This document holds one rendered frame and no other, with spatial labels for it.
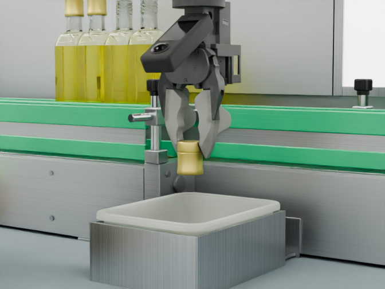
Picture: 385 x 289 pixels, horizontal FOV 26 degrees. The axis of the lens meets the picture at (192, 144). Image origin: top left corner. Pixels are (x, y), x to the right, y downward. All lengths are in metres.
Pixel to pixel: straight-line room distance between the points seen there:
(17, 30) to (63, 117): 0.52
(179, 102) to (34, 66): 0.75
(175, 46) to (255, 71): 0.43
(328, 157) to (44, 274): 0.43
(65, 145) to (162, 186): 0.21
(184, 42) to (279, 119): 0.26
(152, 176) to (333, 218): 0.27
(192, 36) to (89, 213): 0.39
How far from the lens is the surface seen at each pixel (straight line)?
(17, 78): 1.87
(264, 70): 1.45
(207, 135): 1.09
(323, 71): 1.40
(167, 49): 1.04
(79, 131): 1.36
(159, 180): 1.24
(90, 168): 1.32
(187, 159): 1.10
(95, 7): 1.49
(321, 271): 1.17
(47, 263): 1.22
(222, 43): 1.14
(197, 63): 1.09
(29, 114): 1.43
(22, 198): 1.44
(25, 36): 1.85
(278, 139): 1.26
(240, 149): 1.29
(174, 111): 1.12
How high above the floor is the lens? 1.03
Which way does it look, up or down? 5 degrees down
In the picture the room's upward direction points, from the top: straight up
